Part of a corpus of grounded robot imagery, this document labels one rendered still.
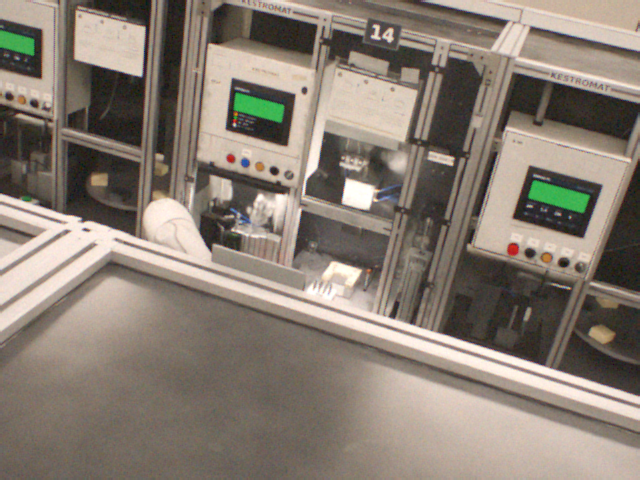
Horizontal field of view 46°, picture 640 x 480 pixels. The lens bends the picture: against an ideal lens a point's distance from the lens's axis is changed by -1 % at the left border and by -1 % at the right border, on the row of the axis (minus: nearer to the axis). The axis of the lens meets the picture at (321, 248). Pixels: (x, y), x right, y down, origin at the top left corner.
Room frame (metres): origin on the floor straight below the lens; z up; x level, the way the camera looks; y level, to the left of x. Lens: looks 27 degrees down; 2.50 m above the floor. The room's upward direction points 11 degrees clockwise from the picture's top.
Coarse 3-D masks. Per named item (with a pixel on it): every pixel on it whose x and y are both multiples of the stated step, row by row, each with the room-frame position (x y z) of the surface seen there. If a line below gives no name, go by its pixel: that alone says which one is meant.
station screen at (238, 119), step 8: (240, 88) 2.67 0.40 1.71; (248, 96) 2.67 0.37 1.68; (256, 96) 2.66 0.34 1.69; (264, 96) 2.65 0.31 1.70; (272, 96) 2.65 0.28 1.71; (232, 104) 2.68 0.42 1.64; (280, 104) 2.64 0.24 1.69; (232, 112) 2.68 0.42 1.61; (240, 112) 2.67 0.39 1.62; (232, 120) 2.68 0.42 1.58; (240, 120) 2.67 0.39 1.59; (248, 120) 2.66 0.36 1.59; (256, 120) 2.66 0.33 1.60; (264, 120) 2.65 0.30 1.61; (272, 120) 2.64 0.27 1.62; (240, 128) 2.67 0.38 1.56; (248, 128) 2.66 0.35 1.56; (256, 128) 2.66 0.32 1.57; (264, 128) 2.65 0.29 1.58; (272, 128) 2.64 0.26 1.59; (280, 128) 2.64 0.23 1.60; (264, 136) 2.65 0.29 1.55; (272, 136) 2.64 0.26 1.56; (280, 136) 2.63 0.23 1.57
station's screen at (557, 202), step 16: (544, 176) 2.42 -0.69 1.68; (528, 192) 2.43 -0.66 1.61; (544, 192) 2.42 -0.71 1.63; (560, 192) 2.41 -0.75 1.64; (576, 192) 2.40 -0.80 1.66; (592, 192) 2.39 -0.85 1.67; (528, 208) 2.43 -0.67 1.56; (544, 208) 2.42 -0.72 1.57; (560, 208) 2.41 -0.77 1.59; (576, 208) 2.40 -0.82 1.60; (560, 224) 2.40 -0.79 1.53; (576, 224) 2.39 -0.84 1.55
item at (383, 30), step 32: (224, 0) 2.73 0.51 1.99; (288, 0) 2.88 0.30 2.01; (320, 0) 3.01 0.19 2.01; (384, 0) 3.32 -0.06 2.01; (416, 0) 3.51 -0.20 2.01; (448, 0) 3.35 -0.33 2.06; (480, 0) 3.32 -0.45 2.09; (384, 32) 2.60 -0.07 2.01; (416, 32) 2.61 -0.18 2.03; (448, 32) 2.86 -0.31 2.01; (512, 32) 3.01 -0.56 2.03; (192, 96) 2.75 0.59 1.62; (480, 96) 2.52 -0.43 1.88; (192, 128) 2.75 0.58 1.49; (192, 160) 2.75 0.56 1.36
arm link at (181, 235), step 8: (168, 224) 1.87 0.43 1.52; (176, 224) 1.88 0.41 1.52; (184, 224) 1.92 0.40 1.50; (192, 224) 1.97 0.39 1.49; (160, 232) 1.86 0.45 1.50; (168, 232) 1.85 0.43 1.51; (176, 232) 1.85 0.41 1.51; (184, 232) 1.87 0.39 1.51; (192, 232) 1.91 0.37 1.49; (160, 240) 1.84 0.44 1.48; (168, 240) 1.83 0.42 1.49; (176, 240) 1.84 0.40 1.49; (184, 240) 1.85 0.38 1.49; (192, 240) 1.87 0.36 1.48; (200, 240) 1.92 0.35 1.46; (176, 248) 1.83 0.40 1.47; (184, 248) 1.84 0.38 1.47; (192, 248) 1.86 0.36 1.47; (200, 248) 1.88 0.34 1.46; (200, 256) 1.87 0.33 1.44; (208, 256) 1.89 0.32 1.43
